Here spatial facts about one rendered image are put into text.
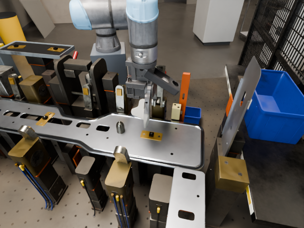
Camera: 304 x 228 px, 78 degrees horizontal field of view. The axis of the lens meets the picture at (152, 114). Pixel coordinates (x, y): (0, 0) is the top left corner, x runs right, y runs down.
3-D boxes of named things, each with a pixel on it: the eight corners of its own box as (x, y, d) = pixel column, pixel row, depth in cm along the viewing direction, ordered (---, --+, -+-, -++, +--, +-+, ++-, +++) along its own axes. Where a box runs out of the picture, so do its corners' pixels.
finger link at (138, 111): (130, 125, 61) (134, 97, 60) (148, 128, 60) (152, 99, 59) (128, 127, 58) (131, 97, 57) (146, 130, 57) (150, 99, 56)
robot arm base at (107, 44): (97, 44, 119) (93, 27, 113) (121, 43, 121) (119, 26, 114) (94, 54, 108) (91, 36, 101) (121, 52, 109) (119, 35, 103)
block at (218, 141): (202, 201, 83) (218, 162, 63) (202, 178, 92) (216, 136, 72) (209, 203, 82) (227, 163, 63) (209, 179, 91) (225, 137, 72)
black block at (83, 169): (88, 216, 79) (68, 179, 60) (98, 194, 86) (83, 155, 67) (100, 219, 78) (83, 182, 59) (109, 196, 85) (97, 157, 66)
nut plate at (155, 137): (140, 137, 72) (139, 135, 71) (142, 130, 75) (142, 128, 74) (161, 140, 71) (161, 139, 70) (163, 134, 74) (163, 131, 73)
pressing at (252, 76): (222, 162, 63) (259, 72, 41) (220, 137, 72) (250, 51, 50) (224, 162, 63) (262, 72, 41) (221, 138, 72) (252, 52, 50)
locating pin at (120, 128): (116, 135, 75) (114, 124, 71) (118, 130, 77) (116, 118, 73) (123, 137, 74) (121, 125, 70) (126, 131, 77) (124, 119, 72)
